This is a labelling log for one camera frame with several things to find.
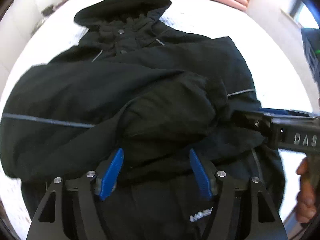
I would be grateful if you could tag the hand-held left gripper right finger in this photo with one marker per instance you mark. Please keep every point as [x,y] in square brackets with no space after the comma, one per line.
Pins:
[201,176]

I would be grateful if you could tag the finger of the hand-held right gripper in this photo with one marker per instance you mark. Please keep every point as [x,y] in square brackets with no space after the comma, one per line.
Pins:
[282,111]
[250,122]

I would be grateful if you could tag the black hooded jacket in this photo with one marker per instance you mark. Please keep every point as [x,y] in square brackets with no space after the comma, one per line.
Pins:
[150,85]

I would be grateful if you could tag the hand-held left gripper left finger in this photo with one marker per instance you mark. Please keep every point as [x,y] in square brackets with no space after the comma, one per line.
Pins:
[111,176]

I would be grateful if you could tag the white wardrobe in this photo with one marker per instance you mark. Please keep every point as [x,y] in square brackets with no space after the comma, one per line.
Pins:
[20,30]

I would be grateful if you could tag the window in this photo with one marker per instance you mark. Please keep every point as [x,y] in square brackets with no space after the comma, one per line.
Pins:
[310,50]

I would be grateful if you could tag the person's right hand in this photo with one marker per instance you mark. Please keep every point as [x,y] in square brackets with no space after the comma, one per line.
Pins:
[306,200]

